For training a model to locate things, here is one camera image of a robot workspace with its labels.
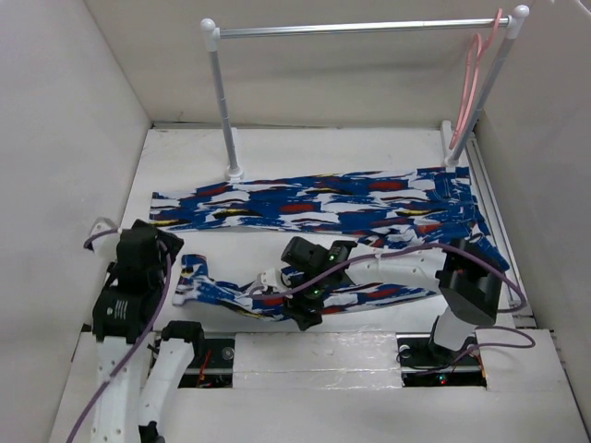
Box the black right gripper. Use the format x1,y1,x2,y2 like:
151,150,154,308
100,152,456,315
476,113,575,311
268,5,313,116
279,267,328,330

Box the blue patterned trousers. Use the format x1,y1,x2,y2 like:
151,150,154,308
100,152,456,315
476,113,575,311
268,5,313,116
148,166,512,324

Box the pink plastic hanger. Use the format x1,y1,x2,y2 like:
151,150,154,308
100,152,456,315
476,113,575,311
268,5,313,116
448,8,502,150

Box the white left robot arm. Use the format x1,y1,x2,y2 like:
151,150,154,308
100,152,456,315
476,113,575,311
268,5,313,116
86,220,207,442

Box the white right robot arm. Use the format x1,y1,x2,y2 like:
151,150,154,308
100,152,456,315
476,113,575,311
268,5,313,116
282,237,503,364

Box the white clothes rack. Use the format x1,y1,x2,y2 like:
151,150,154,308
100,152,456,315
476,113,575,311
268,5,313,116
199,5,530,181

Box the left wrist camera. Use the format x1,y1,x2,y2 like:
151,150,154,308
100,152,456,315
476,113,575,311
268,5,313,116
84,217,121,258

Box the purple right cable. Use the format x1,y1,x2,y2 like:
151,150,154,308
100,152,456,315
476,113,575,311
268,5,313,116
248,243,537,377

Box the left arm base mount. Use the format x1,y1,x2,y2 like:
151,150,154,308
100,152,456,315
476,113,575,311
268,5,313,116
178,334,235,389

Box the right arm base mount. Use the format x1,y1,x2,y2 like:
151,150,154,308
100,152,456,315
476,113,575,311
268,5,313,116
396,333,487,388

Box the aluminium side rail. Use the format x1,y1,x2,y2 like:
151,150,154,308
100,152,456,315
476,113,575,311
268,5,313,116
463,135,537,329

